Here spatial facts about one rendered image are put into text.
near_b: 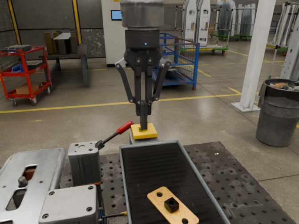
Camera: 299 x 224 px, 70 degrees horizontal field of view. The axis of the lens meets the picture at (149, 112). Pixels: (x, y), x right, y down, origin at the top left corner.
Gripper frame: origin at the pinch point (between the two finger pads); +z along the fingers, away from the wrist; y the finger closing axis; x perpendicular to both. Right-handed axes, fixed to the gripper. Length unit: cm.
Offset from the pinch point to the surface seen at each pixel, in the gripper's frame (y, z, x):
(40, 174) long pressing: 29.8, 19.9, -7.4
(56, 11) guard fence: 136, -32, -686
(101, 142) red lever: 11.5, 12.5, -9.1
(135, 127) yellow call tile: 2.0, 3.9, -0.8
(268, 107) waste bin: -169, 73, -144
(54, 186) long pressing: 24.7, 19.6, -0.6
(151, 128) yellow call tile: -2.0, 3.9, 0.5
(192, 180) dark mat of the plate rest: -5.1, 3.9, 20.7
